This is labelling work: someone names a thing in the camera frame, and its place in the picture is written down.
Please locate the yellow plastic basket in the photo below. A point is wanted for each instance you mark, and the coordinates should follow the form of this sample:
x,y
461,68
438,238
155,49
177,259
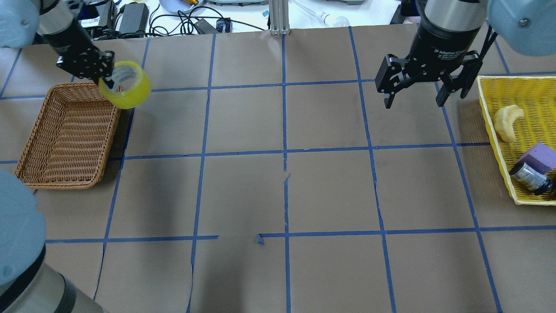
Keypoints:
x,y
536,97

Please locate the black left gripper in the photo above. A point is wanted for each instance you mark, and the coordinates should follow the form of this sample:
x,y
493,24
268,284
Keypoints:
x,y
68,40

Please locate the black power adapter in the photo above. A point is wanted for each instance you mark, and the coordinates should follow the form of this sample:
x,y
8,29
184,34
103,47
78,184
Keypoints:
x,y
133,18

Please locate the blue bowl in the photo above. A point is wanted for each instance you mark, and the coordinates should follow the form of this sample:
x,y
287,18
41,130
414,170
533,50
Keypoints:
x,y
174,6

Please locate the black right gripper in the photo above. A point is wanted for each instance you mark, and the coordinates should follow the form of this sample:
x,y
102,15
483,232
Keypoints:
x,y
438,45

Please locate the brown wicker basket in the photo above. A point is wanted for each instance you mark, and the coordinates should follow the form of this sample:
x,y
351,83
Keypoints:
x,y
69,144

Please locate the pale banana toy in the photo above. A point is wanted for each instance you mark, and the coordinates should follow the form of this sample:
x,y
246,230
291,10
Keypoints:
x,y
503,122

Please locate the aluminium frame post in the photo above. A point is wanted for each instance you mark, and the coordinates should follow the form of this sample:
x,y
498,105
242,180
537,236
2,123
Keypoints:
x,y
279,17

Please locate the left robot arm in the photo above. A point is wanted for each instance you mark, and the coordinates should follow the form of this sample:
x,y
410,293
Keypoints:
x,y
28,283

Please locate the purple foam block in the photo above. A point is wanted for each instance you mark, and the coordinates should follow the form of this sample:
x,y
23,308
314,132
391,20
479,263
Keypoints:
x,y
540,157

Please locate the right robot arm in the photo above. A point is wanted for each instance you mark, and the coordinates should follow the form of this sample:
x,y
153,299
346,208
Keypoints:
x,y
453,37

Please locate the yellow tape roll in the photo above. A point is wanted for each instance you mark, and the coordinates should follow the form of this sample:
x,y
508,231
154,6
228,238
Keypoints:
x,y
131,85

